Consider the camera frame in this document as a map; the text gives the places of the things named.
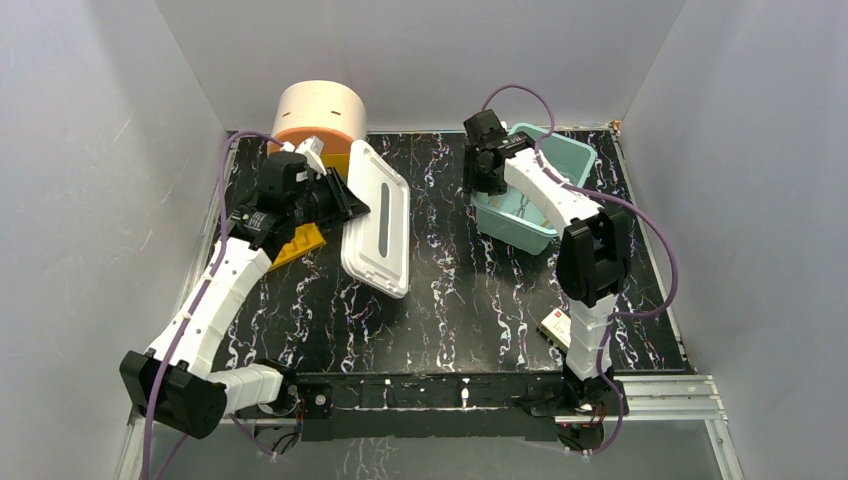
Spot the yellow test tube rack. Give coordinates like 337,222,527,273
269,223,327,271

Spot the white bin lid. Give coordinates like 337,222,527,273
340,140,411,299

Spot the teal plastic bin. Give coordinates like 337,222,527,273
471,133,597,255

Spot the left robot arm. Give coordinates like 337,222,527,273
119,151,370,439

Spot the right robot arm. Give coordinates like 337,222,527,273
463,109,631,414

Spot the cream orange cylindrical container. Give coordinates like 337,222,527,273
271,80,367,177

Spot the white red box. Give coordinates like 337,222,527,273
539,308,572,352

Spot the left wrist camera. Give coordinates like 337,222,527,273
295,136,327,177

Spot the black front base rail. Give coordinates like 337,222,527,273
278,372,630,447

